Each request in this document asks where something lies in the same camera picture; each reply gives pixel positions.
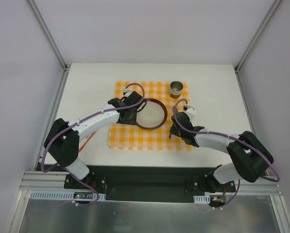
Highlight yellow white checkered cloth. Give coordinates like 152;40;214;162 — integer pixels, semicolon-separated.
107;81;195;151

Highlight red rimmed cream plate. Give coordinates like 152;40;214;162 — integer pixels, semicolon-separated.
136;98;168;130

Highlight metal cup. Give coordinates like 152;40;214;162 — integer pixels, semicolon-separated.
170;81;184;99

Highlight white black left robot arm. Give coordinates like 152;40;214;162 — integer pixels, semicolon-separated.
44;90;145;189

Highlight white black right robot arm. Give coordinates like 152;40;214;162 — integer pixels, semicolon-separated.
170;112;274;192

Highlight orange chopsticks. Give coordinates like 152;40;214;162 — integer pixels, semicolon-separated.
78;132;96;152

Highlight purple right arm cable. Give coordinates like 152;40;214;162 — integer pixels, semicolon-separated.
171;99;281;212

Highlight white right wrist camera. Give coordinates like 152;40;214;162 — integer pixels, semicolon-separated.
183;104;196;121

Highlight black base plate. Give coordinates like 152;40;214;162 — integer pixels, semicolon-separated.
35;164;240;203

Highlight aluminium right side rail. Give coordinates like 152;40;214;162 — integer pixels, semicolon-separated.
234;69;268;175

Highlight aluminium rail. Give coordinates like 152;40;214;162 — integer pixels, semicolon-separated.
234;69;268;175
20;171;283;196
33;64;71;171

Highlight aluminium left side rail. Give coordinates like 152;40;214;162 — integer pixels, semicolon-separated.
33;64;71;171

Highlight right white cable duct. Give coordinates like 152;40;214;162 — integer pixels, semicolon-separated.
193;194;210;204

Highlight white cable duct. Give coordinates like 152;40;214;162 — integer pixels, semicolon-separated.
193;194;210;204
30;190;97;201

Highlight aluminium front rail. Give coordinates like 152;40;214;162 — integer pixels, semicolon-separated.
20;171;283;196

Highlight left white cable duct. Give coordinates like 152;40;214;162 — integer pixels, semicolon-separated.
30;190;97;201

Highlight aluminium frame post left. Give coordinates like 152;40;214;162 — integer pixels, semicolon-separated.
26;0;68;71

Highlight aluminium frame post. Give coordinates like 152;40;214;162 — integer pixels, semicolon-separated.
234;0;283;73
26;0;68;71

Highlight aluminium frame post right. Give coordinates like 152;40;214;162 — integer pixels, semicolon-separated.
234;0;283;73

